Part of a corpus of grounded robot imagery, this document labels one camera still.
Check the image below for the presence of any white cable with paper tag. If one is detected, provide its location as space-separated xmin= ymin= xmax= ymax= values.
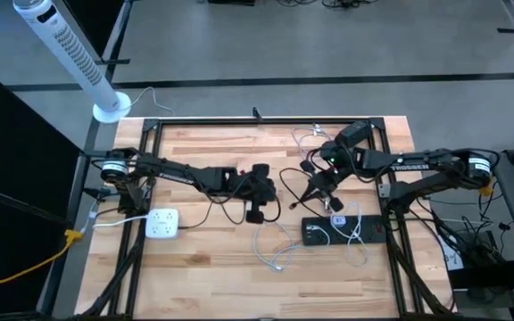
xmin=251 ymin=221 xmax=332 ymax=274

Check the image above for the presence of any yellow extension cord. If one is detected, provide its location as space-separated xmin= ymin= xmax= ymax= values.
xmin=0 ymin=228 xmax=86 ymax=290

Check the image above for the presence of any black power strip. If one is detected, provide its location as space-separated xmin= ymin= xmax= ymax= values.
xmin=300 ymin=215 xmax=387 ymax=246

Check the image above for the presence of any white paper sheet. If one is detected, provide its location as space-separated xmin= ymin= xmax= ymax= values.
xmin=443 ymin=246 xmax=466 ymax=273

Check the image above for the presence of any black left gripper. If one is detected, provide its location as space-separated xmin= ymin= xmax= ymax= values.
xmin=220 ymin=163 xmax=279 ymax=226

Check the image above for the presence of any black aluminium table frame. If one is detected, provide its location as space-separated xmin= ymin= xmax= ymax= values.
xmin=74 ymin=116 xmax=457 ymax=321

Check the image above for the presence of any white fan cord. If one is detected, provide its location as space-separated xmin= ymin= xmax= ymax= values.
xmin=128 ymin=86 xmax=177 ymax=117

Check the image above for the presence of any white power outlet hub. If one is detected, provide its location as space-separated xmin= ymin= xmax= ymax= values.
xmin=144 ymin=208 xmax=180 ymax=240

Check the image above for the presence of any white USB cable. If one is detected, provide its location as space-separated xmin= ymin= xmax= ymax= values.
xmin=329 ymin=201 xmax=371 ymax=269

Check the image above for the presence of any short black USB cable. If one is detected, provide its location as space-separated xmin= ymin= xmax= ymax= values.
xmin=178 ymin=198 xmax=248 ymax=231

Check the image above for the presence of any black power adapter brick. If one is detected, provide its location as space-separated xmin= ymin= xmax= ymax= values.
xmin=335 ymin=119 xmax=373 ymax=148

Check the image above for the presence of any thin white cable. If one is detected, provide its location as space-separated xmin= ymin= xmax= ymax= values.
xmin=291 ymin=123 xmax=335 ymax=161

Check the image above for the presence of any white tower fan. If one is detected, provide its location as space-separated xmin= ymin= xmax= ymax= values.
xmin=12 ymin=0 xmax=133 ymax=125

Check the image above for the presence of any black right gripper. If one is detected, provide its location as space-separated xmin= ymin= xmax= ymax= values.
xmin=300 ymin=142 xmax=365 ymax=213

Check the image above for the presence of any white hub power cord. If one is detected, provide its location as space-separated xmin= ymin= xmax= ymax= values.
xmin=90 ymin=215 xmax=149 ymax=230

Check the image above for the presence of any tangled black cable bundle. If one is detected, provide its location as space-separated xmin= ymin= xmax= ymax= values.
xmin=410 ymin=195 xmax=514 ymax=309

